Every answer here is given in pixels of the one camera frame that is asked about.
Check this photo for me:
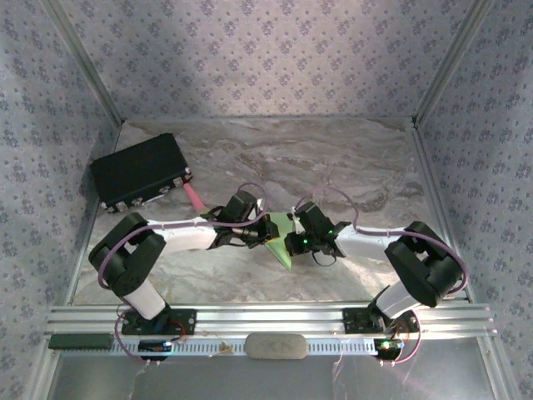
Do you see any light green paper sheet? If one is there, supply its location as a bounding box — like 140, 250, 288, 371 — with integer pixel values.
264, 211, 300, 273

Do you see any grey metal sheet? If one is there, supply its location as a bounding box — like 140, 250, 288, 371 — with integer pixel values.
53, 353, 496, 400

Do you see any grey oval pad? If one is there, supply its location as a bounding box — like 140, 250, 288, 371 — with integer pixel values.
244, 332, 309, 362

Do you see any black hard case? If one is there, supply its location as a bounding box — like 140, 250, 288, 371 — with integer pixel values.
90, 132, 194, 214

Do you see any small lit circuit board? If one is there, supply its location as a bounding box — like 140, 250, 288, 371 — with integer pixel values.
372, 337, 406, 354
137, 339, 174, 355

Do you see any black flat bar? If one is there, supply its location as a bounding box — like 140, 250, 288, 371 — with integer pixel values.
47, 333, 114, 351

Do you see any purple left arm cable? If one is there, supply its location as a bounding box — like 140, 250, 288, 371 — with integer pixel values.
98, 182, 272, 368

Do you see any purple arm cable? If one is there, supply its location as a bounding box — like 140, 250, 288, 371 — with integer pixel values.
293, 186, 471, 368
98, 182, 272, 368

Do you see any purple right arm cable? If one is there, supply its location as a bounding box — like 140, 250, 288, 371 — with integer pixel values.
293, 186, 471, 368

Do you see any aluminium mounting rail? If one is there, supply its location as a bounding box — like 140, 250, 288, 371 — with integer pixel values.
44, 302, 499, 338

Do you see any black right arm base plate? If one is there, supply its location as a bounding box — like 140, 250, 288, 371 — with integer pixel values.
342, 307, 420, 334

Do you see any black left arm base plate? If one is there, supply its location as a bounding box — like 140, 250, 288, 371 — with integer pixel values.
121, 308, 197, 337

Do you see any slotted white cable duct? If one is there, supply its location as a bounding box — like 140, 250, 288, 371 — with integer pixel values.
112, 336, 382, 357

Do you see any aluminium frame post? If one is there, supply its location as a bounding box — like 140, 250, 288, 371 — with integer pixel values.
42, 0, 126, 125
411, 0, 497, 126

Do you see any aluminium frame leg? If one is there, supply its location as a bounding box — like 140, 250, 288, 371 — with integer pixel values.
32, 349, 63, 400
476, 336, 509, 400

